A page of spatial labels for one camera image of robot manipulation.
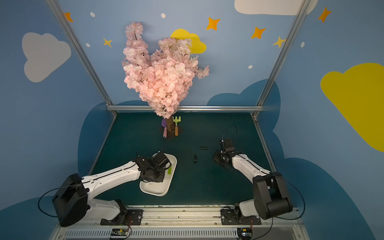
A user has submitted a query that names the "white oval storage tray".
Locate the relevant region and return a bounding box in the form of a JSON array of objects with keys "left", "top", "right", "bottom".
[{"left": 140, "top": 154, "right": 177, "bottom": 197}]

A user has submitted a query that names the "back aluminium frame bar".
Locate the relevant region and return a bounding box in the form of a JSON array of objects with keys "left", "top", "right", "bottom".
[{"left": 106, "top": 105, "right": 264, "bottom": 112}]

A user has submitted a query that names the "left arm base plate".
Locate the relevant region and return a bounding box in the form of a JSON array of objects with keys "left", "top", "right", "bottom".
[{"left": 100, "top": 209, "right": 144, "bottom": 226}]

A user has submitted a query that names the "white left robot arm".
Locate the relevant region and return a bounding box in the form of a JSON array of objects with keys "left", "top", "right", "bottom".
[{"left": 53, "top": 152, "right": 177, "bottom": 227}]

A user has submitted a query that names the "left aluminium frame post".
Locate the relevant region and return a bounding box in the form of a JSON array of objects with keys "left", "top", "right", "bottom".
[{"left": 46, "top": 0, "right": 113, "bottom": 108}]

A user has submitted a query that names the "green circuit board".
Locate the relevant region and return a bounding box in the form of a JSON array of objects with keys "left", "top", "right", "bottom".
[
  {"left": 110, "top": 228, "right": 131, "bottom": 240},
  {"left": 237, "top": 228, "right": 253, "bottom": 240}
]

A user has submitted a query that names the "aluminium frame post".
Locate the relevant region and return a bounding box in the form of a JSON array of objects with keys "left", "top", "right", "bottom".
[
  {"left": 256, "top": 0, "right": 311, "bottom": 108},
  {"left": 46, "top": 0, "right": 113, "bottom": 108}
]

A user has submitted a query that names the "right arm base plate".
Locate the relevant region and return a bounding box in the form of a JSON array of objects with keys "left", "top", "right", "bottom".
[{"left": 220, "top": 207, "right": 262, "bottom": 226}]

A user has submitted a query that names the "left green circuit board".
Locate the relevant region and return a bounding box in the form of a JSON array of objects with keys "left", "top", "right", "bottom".
[{"left": 110, "top": 228, "right": 131, "bottom": 240}]

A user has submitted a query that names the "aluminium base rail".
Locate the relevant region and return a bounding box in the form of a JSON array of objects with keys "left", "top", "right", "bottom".
[{"left": 50, "top": 205, "right": 310, "bottom": 240}]

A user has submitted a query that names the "right aluminium frame post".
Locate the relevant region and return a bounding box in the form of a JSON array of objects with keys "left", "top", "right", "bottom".
[{"left": 256, "top": 0, "right": 311, "bottom": 108}]

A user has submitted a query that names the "pink cherry blossom tree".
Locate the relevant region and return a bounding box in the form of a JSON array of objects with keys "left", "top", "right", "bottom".
[{"left": 122, "top": 23, "right": 210, "bottom": 119}]

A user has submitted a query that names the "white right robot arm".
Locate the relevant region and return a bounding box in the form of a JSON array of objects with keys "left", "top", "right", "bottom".
[{"left": 213, "top": 138, "right": 293, "bottom": 220}]

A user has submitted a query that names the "right green circuit board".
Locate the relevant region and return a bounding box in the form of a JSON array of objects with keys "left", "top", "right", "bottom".
[{"left": 237, "top": 228, "right": 253, "bottom": 240}]

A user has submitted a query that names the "dark tree base plate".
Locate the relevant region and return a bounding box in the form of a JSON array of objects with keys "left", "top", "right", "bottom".
[{"left": 166, "top": 127, "right": 183, "bottom": 140}]

